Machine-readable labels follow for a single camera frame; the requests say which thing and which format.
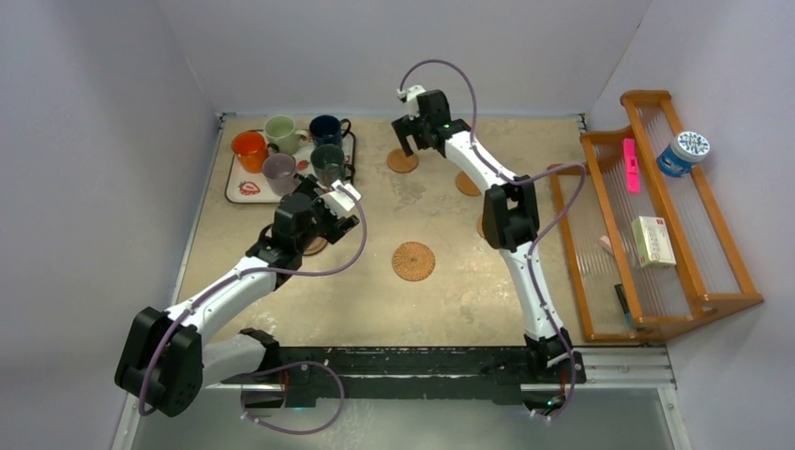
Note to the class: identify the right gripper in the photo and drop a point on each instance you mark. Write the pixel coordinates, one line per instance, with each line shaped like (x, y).
(403, 129)

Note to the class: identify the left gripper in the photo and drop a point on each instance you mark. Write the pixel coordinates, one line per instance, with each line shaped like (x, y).
(341, 223)

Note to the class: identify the light wooden coaster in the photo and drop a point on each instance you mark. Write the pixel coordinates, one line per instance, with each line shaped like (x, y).
(398, 162)
(466, 185)

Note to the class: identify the dark brown wooden coaster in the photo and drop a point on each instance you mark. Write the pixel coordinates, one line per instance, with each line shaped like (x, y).
(315, 247)

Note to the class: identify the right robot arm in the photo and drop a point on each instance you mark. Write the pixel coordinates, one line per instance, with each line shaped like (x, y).
(510, 219)

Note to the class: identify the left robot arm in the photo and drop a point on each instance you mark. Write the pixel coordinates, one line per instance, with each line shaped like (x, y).
(164, 359)

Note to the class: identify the dark green mug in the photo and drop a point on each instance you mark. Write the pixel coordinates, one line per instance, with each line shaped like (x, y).
(330, 166)

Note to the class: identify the purple mug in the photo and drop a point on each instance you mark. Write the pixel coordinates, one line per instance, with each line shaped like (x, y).
(281, 174)

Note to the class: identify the navy blue mug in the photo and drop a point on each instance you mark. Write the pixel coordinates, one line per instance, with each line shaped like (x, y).
(328, 129)

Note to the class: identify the pale green mug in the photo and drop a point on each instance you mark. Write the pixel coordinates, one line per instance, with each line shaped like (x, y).
(283, 136)

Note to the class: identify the orange mug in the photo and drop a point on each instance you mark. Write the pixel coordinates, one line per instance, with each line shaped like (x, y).
(251, 150)

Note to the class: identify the pink marker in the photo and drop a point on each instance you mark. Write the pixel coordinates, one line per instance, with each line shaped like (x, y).
(631, 166)

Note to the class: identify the small pink eraser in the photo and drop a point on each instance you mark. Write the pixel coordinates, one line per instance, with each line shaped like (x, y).
(605, 243)

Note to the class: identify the small dark blue object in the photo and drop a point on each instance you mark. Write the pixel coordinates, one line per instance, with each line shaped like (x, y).
(619, 290)

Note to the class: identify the white card box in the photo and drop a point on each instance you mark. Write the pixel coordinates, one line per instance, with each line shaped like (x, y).
(652, 241)

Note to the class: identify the wooden tiered rack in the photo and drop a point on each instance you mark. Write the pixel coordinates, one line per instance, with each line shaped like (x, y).
(710, 280)

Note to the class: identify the blue jar white lid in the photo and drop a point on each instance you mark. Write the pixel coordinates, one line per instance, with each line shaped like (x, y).
(684, 152)

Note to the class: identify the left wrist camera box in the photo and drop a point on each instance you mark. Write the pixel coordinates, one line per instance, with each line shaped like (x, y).
(341, 199)

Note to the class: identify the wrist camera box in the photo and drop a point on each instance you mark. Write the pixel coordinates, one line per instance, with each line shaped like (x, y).
(409, 97)
(341, 199)

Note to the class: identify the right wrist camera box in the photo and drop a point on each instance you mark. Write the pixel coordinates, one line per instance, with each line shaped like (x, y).
(409, 97)

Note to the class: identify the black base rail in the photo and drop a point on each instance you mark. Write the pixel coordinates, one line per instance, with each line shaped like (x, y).
(503, 375)

